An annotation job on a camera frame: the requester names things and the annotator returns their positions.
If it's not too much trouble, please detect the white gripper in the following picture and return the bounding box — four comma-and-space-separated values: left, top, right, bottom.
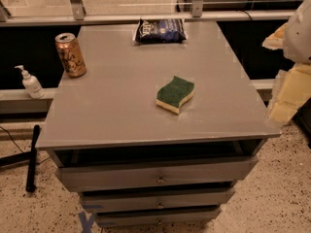
262, 0, 311, 124

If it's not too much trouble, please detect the green and yellow sponge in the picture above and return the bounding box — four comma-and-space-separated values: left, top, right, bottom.
156, 76, 194, 115

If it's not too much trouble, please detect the blue chip bag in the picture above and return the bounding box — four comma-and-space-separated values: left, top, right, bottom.
133, 18, 188, 44

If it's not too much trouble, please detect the grey drawer cabinet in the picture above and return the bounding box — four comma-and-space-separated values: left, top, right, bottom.
35, 20, 282, 228

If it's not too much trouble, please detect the middle grey drawer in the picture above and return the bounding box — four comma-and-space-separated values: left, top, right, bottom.
80, 188, 235, 213

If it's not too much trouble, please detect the grey drawer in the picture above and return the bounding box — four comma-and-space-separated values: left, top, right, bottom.
80, 188, 235, 213
55, 155, 259, 192
95, 206, 221, 227

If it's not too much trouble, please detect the gold drink can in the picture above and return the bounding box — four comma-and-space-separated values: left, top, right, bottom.
55, 33, 86, 78

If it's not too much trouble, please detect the bottom grey drawer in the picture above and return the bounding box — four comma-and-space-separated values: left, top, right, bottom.
95, 206, 221, 227

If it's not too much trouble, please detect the top grey drawer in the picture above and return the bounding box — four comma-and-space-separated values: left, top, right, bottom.
55, 155, 259, 192

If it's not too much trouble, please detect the white pump bottle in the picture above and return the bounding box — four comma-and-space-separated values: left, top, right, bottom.
16, 65, 45, 99

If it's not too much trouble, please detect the black stand leg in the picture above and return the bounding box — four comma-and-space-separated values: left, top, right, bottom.
0, 125, 40, 192

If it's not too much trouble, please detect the metal window rail frame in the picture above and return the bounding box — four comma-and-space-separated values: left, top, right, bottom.
0, 0, 304, 26

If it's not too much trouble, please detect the black cable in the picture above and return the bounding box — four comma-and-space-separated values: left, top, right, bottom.
0, 125, 25, 154

